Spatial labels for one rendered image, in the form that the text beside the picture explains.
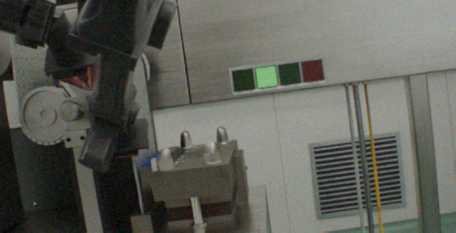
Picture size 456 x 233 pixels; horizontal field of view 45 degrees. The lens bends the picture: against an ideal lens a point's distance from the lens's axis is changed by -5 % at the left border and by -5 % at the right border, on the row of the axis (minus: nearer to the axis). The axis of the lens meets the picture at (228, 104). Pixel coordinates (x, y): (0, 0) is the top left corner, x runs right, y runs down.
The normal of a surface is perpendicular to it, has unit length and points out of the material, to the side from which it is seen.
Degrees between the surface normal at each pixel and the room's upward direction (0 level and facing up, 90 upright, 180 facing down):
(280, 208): 90
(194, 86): 90
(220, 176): 90
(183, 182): 90
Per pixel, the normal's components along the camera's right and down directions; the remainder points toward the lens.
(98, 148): 0.22, -0.27
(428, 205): -0.06, 0.06
